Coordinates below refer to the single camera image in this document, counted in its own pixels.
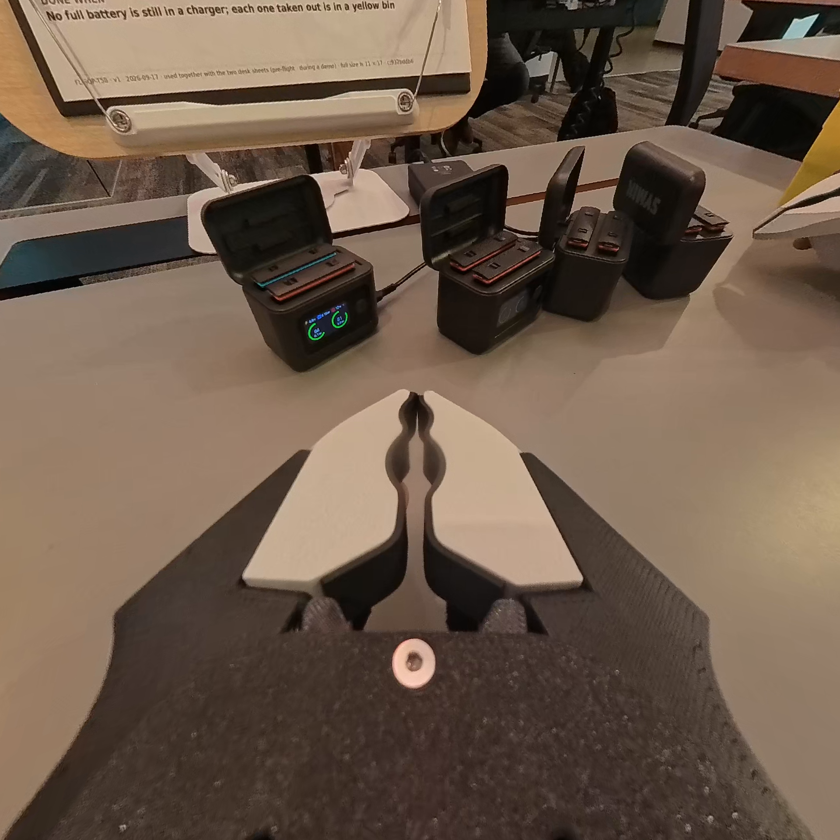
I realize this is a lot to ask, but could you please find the framed instruction sheet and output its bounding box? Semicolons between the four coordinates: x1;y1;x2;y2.
5;0;474;119

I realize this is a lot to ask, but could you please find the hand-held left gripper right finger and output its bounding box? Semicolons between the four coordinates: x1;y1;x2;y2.
419;389;585;630

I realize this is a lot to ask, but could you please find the black charger case lettered lid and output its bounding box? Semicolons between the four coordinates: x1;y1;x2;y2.
613;140;735;301

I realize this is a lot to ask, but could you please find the wooden background table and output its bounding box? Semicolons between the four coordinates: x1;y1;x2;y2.
712;35;840;101

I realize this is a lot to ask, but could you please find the white board stand base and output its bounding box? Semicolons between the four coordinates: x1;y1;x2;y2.
186;140;412;255

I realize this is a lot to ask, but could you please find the black power adapter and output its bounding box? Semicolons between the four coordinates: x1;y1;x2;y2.
407;159;475;199

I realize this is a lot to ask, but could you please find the black table leg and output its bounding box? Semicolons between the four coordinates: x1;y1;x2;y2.
665;0;727;130

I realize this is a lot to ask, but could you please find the black bag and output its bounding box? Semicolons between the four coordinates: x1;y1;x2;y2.
557;84;619;143

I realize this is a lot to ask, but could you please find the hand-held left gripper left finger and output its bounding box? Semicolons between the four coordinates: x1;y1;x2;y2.
241;389;412;630

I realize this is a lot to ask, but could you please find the black charger cable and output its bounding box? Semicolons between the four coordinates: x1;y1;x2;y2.
377;261;429;298

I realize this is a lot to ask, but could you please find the black charger case narrow lid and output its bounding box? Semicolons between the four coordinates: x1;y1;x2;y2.
538;146;635;322

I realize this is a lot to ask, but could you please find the teal-edged black battery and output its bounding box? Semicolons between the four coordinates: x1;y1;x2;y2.
252;249;340;288

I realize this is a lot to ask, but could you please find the white sheet holder bar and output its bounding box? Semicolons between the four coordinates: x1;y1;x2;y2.
104;88;421;149

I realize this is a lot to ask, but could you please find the black charger case lit screen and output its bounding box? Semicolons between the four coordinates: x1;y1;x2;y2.
200;174;379;373

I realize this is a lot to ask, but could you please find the black charger case dark screen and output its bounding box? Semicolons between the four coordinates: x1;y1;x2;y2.
420;164;557;356

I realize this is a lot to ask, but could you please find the wooden display board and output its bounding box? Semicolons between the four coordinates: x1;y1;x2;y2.
0;0;490;161

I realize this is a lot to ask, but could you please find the clear acrylic stand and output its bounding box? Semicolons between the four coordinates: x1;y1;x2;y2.
0;156;127;212

